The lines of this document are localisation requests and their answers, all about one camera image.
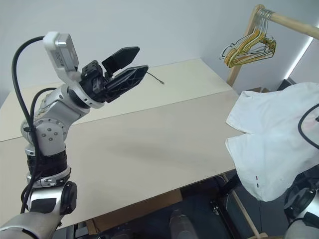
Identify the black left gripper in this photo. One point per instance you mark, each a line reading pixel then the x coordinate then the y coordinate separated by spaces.
pixel 93 79

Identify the white shorts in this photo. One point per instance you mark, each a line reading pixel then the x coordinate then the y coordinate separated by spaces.
pixel 271 139

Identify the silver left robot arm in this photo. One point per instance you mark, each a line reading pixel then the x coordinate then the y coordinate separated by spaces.
pixel 49 134

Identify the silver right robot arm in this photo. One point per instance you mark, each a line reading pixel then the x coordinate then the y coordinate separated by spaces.
pixel 306 224

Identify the brown cardboard box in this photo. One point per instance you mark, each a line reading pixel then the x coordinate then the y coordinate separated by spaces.
pixel 256 90

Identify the brown panel under table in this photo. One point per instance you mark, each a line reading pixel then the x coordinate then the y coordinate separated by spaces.
pixel 139 211

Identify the dark rounded shape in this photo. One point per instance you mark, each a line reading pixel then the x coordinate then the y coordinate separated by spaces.
pixel 182 224

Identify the wooden rack base strut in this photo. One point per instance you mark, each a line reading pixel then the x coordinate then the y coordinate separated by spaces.
pixel 245 211

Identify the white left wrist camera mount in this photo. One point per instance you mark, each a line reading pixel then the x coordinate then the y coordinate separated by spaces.
pixel 62 54

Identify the wooden rack post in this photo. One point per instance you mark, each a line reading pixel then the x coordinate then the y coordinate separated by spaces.
pixel 236 72

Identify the wooden rack rail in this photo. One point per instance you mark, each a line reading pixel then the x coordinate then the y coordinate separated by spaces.
pixel 294 25

